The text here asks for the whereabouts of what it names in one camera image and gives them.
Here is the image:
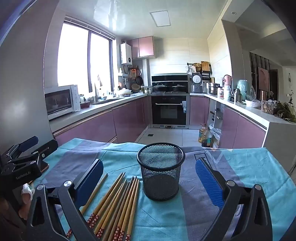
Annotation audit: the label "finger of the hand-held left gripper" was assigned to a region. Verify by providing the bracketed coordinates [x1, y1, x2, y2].
[7, 139, 59, 172]
[5, 136, 39, 161]

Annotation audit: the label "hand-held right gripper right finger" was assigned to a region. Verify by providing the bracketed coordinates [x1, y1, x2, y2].
[195, 157, 273, 241]

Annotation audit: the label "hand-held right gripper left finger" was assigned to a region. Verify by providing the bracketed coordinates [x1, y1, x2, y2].
[25, 159, 104, 241]

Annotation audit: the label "row of wooden chopsticks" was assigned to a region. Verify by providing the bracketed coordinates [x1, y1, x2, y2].
[66, 171, 140, 241]

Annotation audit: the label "black mesh utensil holder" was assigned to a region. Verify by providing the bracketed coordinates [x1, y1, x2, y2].
[136, 142, 186, 201]

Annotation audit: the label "person's left hand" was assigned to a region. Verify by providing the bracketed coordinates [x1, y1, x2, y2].
[20, 183, 36, 210]

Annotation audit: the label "teal and grey printed tablecloth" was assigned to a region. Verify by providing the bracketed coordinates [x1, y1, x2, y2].
[30, 138, 296, 241]

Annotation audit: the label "dark sauce bottle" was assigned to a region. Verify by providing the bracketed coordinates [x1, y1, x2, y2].
[202, 127, 212, 147]

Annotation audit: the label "yellow cooking oil bottle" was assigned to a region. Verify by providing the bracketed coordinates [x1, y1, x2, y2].
[198, 124, 207, 143]

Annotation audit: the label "white microwave oven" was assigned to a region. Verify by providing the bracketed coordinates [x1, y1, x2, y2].
[44, 85, 81, 116]

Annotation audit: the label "pink kitchen base cabinets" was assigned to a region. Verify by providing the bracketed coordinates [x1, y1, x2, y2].
[190, 96, 266, 149]
[53, 95, 152, 147]

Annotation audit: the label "black built-in oven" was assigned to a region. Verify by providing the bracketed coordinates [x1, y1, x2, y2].
[151, 95, 187, 126]

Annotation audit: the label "white plastic bag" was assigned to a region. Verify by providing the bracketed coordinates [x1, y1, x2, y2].
[245, 99, 263, 109]

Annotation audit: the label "stainless steel stockpot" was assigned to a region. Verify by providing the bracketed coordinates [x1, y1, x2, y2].
[208, 83, 220, 95]

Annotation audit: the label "clear food container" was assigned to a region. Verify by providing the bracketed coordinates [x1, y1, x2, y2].
[261, 100, 275, 114]

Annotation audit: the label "kitchen window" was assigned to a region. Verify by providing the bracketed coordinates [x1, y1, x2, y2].
[58, 21, 115, 92]

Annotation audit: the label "white rice cooker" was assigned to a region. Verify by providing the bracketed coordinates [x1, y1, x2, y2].
[191, 73, 204, 93]

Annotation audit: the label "leafy green vegetables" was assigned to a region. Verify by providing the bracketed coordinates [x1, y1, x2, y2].
[274, 102, 296, 122]

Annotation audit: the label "black range hood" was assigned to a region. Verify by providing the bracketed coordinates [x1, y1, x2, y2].
[151, 74, 188, 83]

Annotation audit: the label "square ceiling light panel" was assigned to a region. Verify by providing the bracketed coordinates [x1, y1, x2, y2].
[150, 10, 171, 26]

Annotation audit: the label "black wall utensil rack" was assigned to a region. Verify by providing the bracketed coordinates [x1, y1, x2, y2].
[187, 61, 212, 80]

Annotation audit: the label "brown wall painting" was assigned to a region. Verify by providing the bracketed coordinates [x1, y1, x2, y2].
[258, 67, 270, 92]

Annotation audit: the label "white wall water heater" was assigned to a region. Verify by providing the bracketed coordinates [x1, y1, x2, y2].
[120, 43, 133, 65]

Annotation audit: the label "pink wall cabinets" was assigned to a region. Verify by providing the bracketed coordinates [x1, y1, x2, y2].
[128, 36, 155, 59]

